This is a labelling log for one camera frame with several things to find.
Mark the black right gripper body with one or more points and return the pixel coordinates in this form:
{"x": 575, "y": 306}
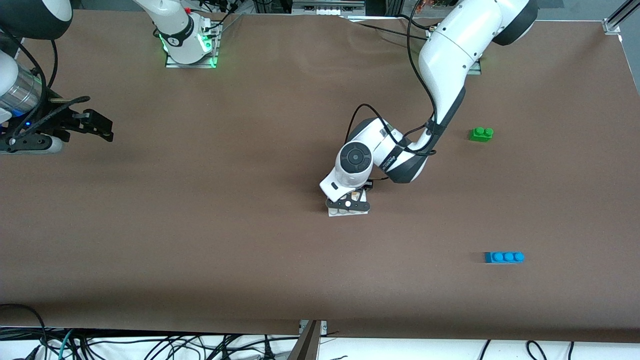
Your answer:
{"x": 56, "y": 122}

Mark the white studded base plate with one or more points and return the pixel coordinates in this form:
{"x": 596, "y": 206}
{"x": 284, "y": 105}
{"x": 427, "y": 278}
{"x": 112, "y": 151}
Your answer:
{"x": 345, "y": 214}

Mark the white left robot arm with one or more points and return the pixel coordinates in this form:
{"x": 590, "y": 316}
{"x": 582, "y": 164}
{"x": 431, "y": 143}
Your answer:
{"x": 450, "y": 55}

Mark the green two-stud block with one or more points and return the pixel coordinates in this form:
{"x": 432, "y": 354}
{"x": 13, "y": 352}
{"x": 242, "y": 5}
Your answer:
{"x": 481, "y": 134}

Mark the blue three-stud block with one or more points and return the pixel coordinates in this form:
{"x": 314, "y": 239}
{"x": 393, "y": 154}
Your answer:
{"x": 504, "y": 257}

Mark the grey power strip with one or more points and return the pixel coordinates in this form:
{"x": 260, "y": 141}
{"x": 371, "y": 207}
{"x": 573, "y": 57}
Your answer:
{"x": 325, "y": 7}

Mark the metal table edge bracket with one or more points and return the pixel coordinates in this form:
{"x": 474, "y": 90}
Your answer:
{"x": 310, "y": 345}

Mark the aluminium frame profile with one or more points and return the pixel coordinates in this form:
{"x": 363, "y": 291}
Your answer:
{"x": 617, "y": 20}

